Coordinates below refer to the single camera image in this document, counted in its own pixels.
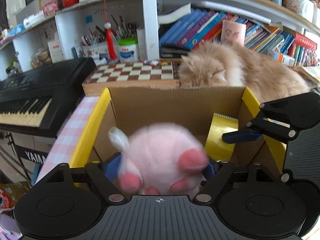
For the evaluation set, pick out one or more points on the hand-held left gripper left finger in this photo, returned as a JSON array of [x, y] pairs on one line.
[[112, 166]]

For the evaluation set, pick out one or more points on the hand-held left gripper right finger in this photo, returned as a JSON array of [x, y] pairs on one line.
[[208, 170]]

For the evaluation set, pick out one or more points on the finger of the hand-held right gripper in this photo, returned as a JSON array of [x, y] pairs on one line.
[[240, 137]]

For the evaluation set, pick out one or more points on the gold tape roll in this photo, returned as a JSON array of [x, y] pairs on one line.
[[220, 140]]

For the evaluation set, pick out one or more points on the pink plush paw toy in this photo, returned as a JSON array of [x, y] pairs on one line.
[[160, 150]]

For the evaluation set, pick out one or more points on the yellow cardboard box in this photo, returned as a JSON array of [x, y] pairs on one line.
[[160, 105]]

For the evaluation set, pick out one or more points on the desktop with pink checked cloth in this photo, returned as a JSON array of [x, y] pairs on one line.
[[75, 125]]

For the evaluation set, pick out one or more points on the fluffy orange cat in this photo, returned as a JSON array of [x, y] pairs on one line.
[[262, 70]]

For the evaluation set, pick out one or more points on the black keyboard stand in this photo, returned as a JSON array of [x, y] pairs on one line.
[[32, 155]]

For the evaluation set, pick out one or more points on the wooden chessboard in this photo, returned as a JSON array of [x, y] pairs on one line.
[[130, 72]]

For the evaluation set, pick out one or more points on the pink printed cup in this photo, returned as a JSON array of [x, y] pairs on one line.
[[233, 32]]

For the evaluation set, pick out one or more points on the black electronic keyboard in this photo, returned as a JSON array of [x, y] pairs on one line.
[[37, 80]]

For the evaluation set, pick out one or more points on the white jar green lid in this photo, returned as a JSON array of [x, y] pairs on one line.
[[128, 52]]

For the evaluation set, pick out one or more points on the row of leaning books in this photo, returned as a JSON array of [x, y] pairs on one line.
[[200, 27]]

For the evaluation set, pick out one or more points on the pen holder with pens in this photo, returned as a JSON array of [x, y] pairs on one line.
[[96, 50]]

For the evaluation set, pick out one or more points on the red tassel ornament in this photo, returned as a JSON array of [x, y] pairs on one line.
[[111, 42]]

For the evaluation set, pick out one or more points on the white marker holder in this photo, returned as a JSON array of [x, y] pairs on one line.
[[300, 7]]

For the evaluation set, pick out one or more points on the white bookshelf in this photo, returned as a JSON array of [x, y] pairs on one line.
[[150, 17]]

